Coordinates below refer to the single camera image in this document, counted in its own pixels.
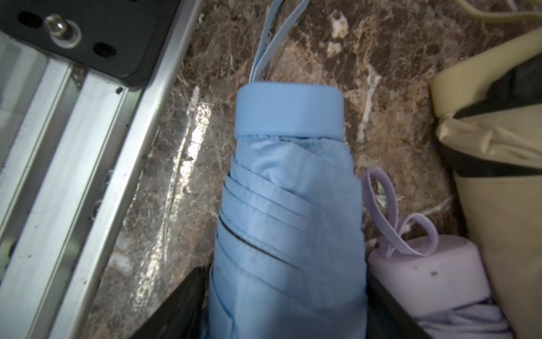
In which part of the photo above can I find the beige umbrella black trim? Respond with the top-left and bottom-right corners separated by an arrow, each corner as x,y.
430,29 -> 541,338

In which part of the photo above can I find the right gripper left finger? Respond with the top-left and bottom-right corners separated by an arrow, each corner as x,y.
131,267 -> 209,339

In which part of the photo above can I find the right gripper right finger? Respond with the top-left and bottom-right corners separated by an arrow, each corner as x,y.
366,271 -> 430,339

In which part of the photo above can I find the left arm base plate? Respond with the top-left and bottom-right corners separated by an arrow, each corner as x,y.
1,1 -> 180,88

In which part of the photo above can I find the light blue umbrella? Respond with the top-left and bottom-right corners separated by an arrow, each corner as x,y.
202,1 -> 368,338

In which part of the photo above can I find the lilac folded umbrella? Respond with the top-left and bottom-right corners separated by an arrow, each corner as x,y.
360,167 -> 513,338

